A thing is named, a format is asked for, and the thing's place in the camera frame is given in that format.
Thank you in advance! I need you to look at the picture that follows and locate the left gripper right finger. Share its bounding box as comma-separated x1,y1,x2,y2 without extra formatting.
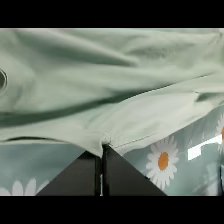
101,143,168,197

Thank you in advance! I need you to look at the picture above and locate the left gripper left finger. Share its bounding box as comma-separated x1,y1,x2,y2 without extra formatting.
35,149,102,197

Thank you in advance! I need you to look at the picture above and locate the pale green T-shirt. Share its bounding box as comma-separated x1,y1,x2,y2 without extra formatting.
0,27,224,158

